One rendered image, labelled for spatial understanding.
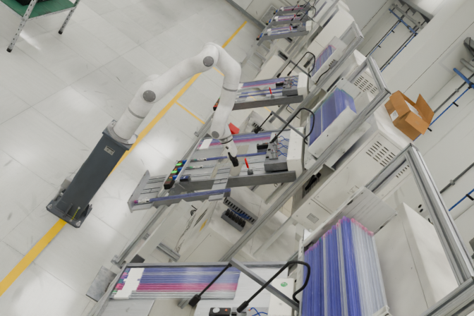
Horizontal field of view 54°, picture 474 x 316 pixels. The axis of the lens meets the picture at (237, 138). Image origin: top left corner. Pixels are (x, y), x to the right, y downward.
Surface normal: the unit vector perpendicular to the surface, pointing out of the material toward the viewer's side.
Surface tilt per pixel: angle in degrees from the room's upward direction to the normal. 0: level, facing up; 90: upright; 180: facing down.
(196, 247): 90
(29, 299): 0
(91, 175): 90
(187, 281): 45
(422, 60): 90
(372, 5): 90
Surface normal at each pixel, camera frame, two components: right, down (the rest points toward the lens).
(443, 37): -0.16, 0.38
